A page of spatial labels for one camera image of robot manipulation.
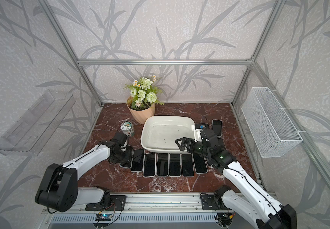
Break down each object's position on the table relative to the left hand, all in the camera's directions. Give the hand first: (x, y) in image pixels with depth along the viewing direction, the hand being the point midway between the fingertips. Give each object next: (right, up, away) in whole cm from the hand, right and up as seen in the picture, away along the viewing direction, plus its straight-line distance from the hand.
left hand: (128, 158), depth 87 cm
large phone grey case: (+44, -3, -1) cm, 45 cm away
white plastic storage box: (+17, +14, +14) cm, 26 cm away
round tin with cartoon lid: (-3, +18, +7) cm, 20 cm away
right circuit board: (+55, -27, -12) cm, 63 cm away
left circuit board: (-7, -24, -17) cm, 30 cm away
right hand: (+32, +13, -13) cm, 37 cm away
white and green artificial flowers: (+10, +41, -3) cm, 42 cm away
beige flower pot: (+6, +26, +10) cm, 29 cm away
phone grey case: (+6, -4, -1) cm, 7 cm away
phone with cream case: (+29, -4, -2) cm, 29 cm away
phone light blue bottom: (-1, -4, +3) cm, 5 cm away
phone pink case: (+37, -4, 0) cm, 37 cm away
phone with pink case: (+14, -4, -3) cm, 14 cm away
